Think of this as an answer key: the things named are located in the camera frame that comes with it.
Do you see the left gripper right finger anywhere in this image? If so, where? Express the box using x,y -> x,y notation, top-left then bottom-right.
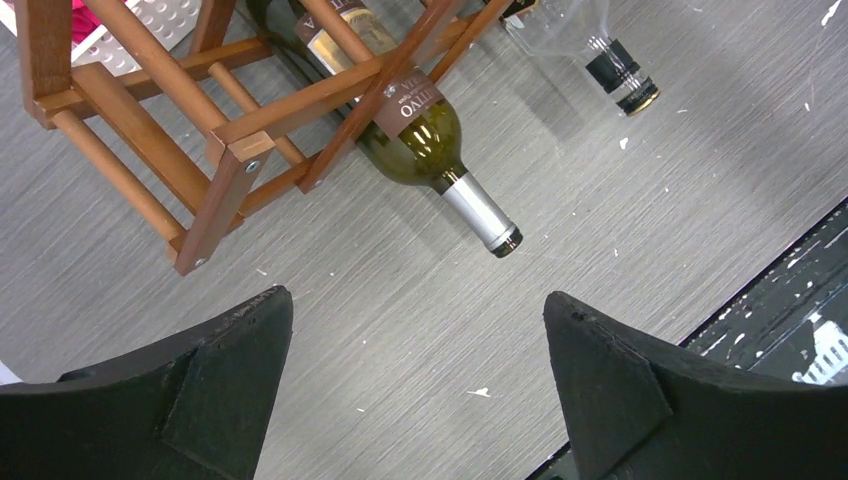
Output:
543,291 -> 847,479

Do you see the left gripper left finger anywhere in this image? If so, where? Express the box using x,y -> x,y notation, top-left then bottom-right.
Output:
1,286 -> 293,479

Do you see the green bottle silver capsule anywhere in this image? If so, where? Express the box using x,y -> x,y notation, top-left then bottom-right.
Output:
238,0 -> 523,258

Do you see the brown wooden wine rack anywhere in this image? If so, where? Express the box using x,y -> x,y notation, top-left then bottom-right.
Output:
1,1 -> 506,275

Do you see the white plastic basket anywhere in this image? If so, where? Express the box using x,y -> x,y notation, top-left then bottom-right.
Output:
0,0 -> 203,78

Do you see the pink red cloth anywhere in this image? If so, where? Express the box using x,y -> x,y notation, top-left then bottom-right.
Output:
71,0 -> 101,44

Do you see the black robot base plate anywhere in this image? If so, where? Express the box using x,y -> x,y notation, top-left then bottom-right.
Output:
527,195 -> 848,480

